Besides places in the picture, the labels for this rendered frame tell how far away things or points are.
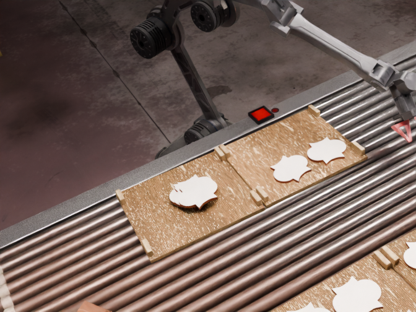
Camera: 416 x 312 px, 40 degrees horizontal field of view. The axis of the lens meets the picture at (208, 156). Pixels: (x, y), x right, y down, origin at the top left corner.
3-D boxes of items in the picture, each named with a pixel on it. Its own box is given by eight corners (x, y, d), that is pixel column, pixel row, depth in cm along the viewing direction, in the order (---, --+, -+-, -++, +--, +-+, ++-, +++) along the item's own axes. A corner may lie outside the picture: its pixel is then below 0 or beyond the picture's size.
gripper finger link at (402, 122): (412, 142, 188) (401, 115, 188) (398, 146, 194) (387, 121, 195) (427, 135, 190) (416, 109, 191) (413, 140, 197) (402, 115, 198)
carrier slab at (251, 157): (218, 151, 215) (217, 148, 214) (310, 111, 225) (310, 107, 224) (266, 208, 190) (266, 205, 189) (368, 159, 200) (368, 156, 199)
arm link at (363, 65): (285, 5, 198) (268, 29, 196) (287, -3, 192) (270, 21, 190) (393, 70, 193) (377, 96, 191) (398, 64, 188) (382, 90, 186)
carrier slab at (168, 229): (116, 197, 205) (115, 194, 204) (218, 152, 214) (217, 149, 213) (151, 264, 180) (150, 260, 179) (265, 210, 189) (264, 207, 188)
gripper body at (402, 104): (413, 114, 184) (404, 93, 184) (393, 122, 193) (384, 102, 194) (428, 109, 186) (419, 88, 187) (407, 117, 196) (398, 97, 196)
